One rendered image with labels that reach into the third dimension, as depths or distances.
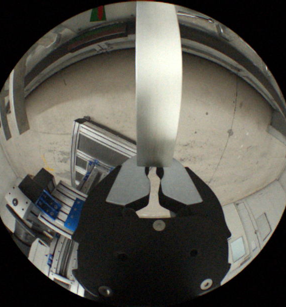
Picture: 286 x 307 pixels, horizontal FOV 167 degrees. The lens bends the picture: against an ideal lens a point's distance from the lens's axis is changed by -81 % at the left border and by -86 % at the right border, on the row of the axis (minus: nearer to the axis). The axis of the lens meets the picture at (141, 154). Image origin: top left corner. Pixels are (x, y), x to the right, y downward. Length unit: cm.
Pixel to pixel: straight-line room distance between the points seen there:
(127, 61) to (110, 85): 28
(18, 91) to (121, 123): 90
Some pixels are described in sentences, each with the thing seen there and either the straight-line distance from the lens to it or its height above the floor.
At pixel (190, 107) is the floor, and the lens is 102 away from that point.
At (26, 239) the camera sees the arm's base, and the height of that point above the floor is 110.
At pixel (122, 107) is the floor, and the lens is 96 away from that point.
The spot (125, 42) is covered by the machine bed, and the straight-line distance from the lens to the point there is 92.
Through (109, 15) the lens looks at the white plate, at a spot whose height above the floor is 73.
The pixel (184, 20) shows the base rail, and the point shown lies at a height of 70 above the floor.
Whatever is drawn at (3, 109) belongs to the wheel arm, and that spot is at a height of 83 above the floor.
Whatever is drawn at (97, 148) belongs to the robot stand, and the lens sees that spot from 93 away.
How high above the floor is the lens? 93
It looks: 57 degrees down
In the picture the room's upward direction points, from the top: 174 degrees counter-clockwise
